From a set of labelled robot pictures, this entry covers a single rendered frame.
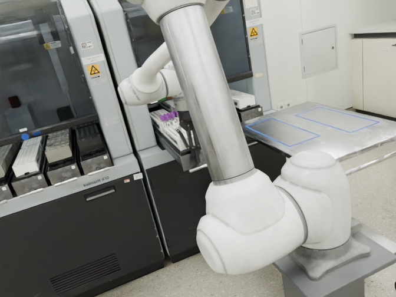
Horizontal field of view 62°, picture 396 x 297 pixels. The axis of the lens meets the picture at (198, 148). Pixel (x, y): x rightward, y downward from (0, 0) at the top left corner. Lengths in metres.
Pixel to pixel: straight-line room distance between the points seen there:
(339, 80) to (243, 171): 3.18
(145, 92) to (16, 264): 1.12
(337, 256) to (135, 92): 0.80
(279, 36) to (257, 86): 1.44
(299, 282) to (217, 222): 0.28
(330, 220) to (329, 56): 2.98
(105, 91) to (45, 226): 0.71
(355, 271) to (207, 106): 0.53
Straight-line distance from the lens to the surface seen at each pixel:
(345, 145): 1.26
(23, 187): 1.71
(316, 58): 3.59
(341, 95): 3.89
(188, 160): 1.40
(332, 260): 0.91
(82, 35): 1.66
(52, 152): 1.72
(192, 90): 0.70
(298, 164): 0.80
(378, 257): 0.97
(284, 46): 3.37
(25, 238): 1.83
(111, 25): 1.68
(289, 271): 0.92
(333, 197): 0.81
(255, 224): 0.70
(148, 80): 1.15
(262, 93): 1.97
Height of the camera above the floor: 1.33
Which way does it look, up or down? 21 degrees down
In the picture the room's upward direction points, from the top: 12 degrees counter-clockwise
